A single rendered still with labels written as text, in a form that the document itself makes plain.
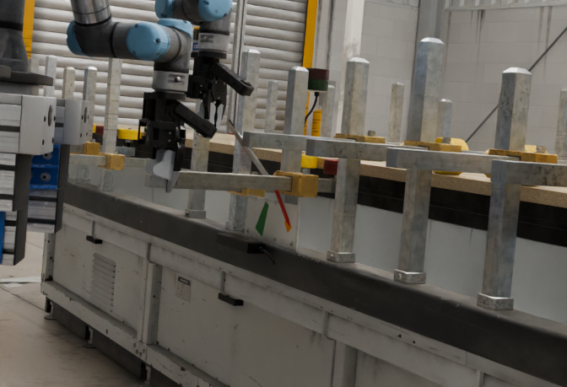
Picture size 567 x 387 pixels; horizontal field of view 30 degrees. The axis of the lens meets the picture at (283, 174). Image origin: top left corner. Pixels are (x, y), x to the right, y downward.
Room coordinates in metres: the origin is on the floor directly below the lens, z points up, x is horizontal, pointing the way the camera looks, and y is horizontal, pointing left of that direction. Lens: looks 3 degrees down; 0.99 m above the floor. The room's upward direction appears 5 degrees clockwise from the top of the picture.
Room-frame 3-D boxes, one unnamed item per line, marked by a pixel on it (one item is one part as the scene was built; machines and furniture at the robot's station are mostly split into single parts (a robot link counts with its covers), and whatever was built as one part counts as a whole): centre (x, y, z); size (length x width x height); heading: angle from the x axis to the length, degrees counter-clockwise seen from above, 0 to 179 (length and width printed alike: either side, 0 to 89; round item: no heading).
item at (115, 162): (3.52, 0.58, 0.80); 0.14 x 0.06 x 0.05; 29
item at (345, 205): (2.23, -0.14, 0.89); 0.04 x 0.04 x 0.48; 29
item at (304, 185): (2.43, -0.03, 0.85); 0.14 x 0.06 x 0.05; 29
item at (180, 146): (2.24, 0.23, 0.91); 0.05 x 0.02 x 0.09; 29
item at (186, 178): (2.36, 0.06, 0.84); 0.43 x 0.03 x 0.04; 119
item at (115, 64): (3.54, 0.59, 0.93); 0.04 x 0.04 x 0.48; 29
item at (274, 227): (2.46, 0.02, 0.75); 0.26 x 0.01 x 0.10; 29
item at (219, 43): (2.60, 0.20, 1.16); 0.08 x 0.08 x 0.05
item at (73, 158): (3.48, 0.61, 0.80); 0.44 x 0.03 x 0.04; 119
